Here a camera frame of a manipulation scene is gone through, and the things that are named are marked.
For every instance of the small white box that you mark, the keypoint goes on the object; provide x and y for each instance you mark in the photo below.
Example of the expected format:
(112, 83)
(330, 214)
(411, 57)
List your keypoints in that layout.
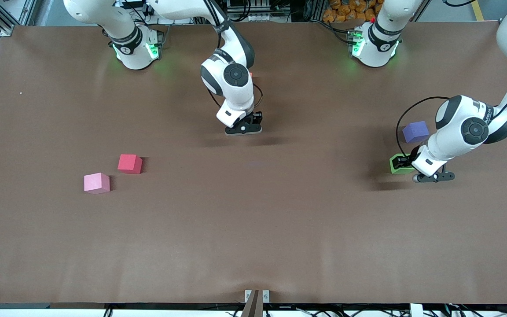
(416, 310)

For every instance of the aluminium frame profile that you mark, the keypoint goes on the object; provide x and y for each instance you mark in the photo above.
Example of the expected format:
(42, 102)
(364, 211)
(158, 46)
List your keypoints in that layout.
(2, 17)

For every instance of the purple foam cube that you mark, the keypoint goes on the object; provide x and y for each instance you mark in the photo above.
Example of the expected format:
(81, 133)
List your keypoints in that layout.
(414, 132)

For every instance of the yellow floor tape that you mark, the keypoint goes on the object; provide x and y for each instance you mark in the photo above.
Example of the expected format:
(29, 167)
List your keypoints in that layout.
(478, 9)

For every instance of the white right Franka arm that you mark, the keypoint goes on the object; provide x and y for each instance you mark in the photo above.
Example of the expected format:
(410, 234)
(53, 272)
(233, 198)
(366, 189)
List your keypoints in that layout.
(231, 94)

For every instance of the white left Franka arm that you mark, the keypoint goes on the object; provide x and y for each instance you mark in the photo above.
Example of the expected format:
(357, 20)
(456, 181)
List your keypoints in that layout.
(460, 127)

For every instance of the red foam cube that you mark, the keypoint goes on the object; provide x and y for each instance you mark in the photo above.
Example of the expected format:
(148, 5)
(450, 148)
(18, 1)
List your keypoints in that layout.
(129, 164)

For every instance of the pile of orange items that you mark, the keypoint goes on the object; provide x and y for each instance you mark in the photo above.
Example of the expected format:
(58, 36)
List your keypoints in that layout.
(350, 11)

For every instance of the green foam cube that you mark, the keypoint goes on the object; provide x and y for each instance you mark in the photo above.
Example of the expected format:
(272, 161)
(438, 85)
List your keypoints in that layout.
(395, 167)

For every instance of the brown camera mount post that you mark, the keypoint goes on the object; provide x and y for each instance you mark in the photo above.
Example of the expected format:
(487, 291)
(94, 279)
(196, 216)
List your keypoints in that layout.
(256, 304)

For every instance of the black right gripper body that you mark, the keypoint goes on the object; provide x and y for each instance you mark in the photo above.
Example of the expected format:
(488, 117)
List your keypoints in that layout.
(255, 117)

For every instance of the pink foam cube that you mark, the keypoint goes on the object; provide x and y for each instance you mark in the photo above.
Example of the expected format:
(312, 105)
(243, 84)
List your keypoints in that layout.
(96, 183)

